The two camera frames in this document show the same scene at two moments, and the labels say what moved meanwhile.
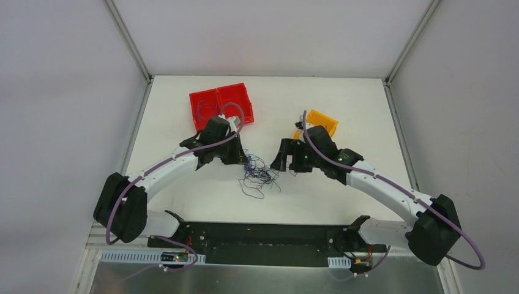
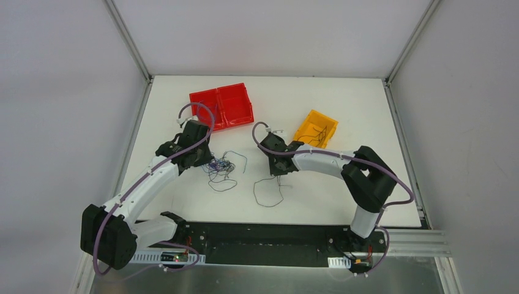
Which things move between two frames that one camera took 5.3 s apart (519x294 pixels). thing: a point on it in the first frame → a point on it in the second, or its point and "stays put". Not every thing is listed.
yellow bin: (315, 118) stays put
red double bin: (230, 101) stays put
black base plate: (267, 243) stays put
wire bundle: (257, 174) → (218, 170)
